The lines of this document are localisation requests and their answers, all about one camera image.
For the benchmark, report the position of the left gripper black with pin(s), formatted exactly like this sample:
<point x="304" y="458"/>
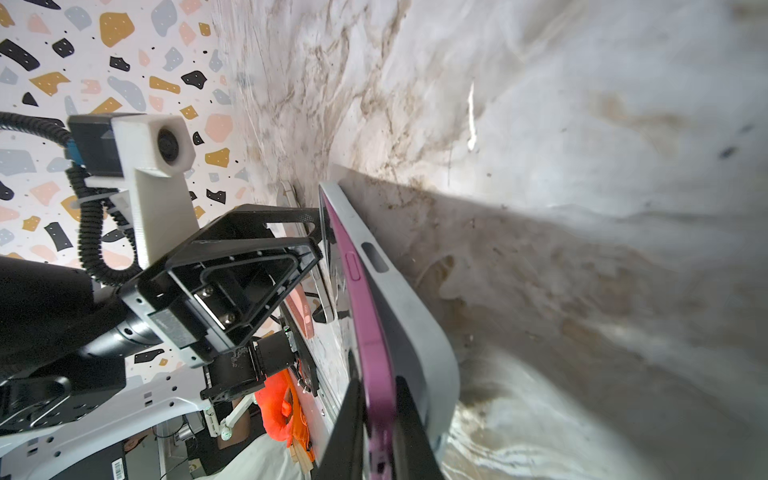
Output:
<point x="233" y="274"/>

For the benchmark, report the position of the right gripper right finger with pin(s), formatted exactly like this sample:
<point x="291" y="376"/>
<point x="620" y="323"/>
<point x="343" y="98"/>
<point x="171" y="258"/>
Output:
<point x="412" y="453"/>

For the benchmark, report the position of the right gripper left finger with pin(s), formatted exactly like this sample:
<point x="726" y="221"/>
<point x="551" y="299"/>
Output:
<point x="343" y="457"/>

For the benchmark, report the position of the purple edged phone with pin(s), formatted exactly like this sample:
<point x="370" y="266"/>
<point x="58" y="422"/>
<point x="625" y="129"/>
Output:
<point x="368" y="356"/>

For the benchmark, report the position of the light blue phone case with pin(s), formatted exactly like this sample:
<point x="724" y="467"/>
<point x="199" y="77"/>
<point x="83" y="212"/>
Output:
<point x="420" y="349"/>

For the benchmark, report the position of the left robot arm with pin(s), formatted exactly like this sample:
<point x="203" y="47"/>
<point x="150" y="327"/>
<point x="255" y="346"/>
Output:
<point x="82" y="366"/>

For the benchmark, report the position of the pink phone case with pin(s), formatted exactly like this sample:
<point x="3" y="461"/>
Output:
<point x="301" y="312"/>

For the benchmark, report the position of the silver edged phone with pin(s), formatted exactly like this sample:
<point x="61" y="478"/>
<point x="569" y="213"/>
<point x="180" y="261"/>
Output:
<point x="313" y="281"/>

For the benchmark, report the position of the orange cloth outside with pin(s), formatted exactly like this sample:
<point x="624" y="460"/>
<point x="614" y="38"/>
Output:
<point x="282" y="415"/>

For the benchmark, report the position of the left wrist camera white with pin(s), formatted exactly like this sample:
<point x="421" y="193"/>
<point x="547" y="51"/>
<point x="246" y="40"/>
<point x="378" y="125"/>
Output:
<point x="131" y="166"/>

